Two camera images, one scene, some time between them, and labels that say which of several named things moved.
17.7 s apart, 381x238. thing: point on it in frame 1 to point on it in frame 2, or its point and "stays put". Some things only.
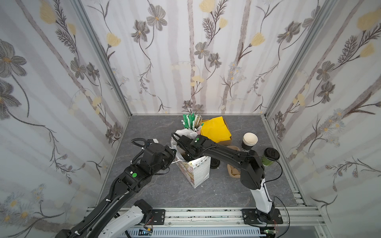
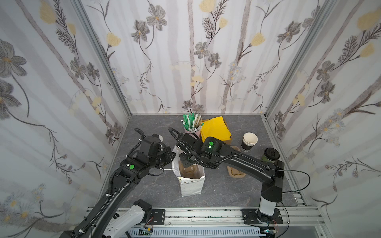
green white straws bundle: x=192 y=121 stays put
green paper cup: x=266 y=162 stays put
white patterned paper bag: x=197 y=170 to x=189 y=187
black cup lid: x=272 y=153 stays put
